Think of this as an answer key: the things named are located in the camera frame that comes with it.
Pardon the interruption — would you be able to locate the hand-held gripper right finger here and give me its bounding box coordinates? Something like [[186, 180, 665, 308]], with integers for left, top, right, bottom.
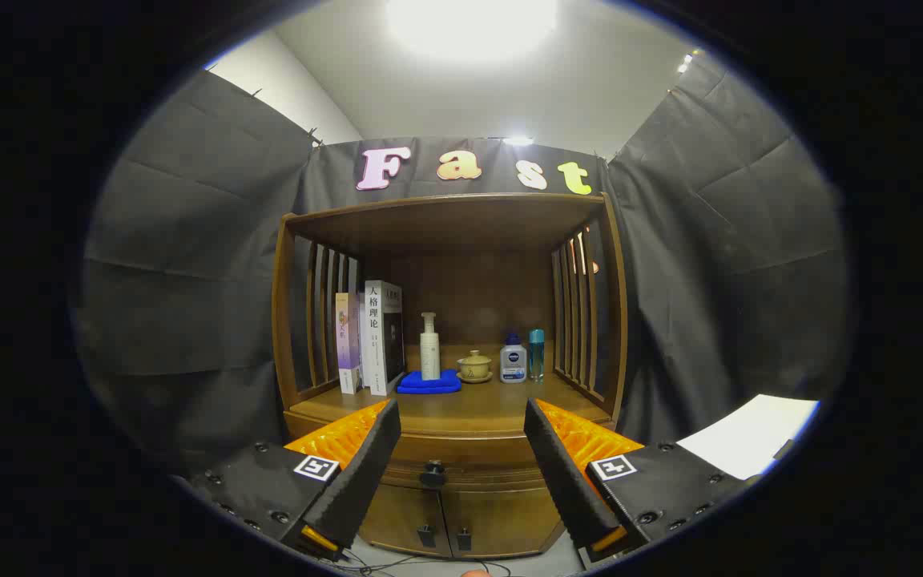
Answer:
[[523, 398, 759, 566]]

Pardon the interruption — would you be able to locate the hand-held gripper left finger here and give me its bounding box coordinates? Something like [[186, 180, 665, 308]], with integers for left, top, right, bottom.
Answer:
[[189, 398, 402, 562]]

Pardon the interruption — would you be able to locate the wooden drawer with black knob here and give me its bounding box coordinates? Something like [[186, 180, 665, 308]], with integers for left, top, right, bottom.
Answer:
[[381, 437, 546, 490]]

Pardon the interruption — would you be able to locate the wooden cabinet door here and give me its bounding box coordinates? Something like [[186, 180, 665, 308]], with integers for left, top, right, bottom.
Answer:
[[441, 485, 562, 558], [361, 483, 453, 558]]

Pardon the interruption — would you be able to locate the wooden countertop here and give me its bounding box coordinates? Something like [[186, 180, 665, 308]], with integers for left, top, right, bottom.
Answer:
[[285, 370, 616, 440]]

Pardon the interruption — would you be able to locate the wooden cabinet with slatted hutch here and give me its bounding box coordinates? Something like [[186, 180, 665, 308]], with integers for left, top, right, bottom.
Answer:
[[271, 192, 629, 560]]

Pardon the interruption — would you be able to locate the blue folded cloth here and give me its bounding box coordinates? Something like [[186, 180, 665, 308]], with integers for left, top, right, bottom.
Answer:
[[396, 369, 462, 395]]

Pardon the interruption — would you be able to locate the white lotion bottle blue cap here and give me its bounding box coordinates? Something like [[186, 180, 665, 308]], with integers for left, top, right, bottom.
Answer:
[[499, 333, 528, 384]]

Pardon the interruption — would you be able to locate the purple book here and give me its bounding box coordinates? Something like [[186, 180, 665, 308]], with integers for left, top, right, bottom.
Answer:
[[335, 293, 363, 395]]

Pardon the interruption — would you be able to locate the beige lidded teacup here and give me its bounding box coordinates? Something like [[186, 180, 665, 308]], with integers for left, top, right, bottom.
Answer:
[[457, 349, 494, 385]]

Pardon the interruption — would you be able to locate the white thick book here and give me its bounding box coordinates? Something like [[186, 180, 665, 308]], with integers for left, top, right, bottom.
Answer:
[[359, 280, 406, 397]]

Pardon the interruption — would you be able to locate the white pump bottle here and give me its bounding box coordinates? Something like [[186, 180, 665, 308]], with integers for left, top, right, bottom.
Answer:
[[420, 312, 441, 381]]

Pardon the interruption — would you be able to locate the black backdrop cloth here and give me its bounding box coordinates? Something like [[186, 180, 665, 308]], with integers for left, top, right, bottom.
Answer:
[[77, 52, 851, 482]]

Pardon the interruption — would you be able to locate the large ceiling light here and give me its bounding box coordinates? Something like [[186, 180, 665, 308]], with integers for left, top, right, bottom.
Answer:
[[385, 0, 558, 65]]

